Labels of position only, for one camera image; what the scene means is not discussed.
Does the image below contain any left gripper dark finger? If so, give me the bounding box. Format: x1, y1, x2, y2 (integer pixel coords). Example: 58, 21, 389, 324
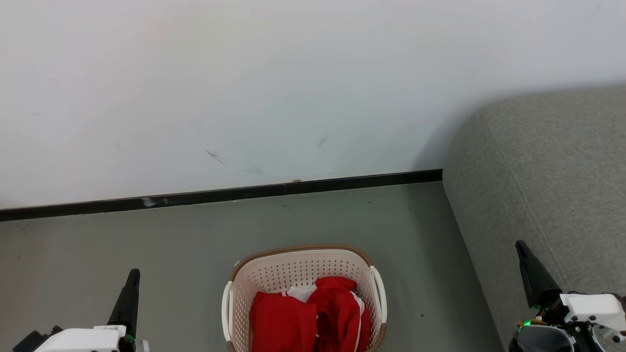
108, 268, 141, 327

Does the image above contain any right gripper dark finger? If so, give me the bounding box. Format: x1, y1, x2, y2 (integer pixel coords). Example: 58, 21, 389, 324
515, 240, 563, 309

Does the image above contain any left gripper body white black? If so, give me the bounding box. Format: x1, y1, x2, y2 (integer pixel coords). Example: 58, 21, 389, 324
12, 325, 149, 352

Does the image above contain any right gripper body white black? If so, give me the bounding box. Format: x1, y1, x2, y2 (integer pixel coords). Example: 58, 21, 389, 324
509, 291, 626, 352

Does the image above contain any red jersey with black number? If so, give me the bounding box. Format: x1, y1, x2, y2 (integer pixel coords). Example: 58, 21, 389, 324
250, 285, 317, 352

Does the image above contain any red garment with white trim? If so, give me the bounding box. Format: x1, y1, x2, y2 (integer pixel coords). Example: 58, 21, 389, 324
307, 277, 372, 352

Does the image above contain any grey fabric sofa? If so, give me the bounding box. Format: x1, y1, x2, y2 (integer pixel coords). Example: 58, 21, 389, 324
443, 86, 626, 352

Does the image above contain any black baseboard strip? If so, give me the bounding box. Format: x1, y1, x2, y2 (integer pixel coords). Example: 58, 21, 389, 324
0, 169, 443, 222

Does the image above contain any cream perforated laundry basket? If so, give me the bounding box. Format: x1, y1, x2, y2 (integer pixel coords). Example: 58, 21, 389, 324
222, 244, 388, 352

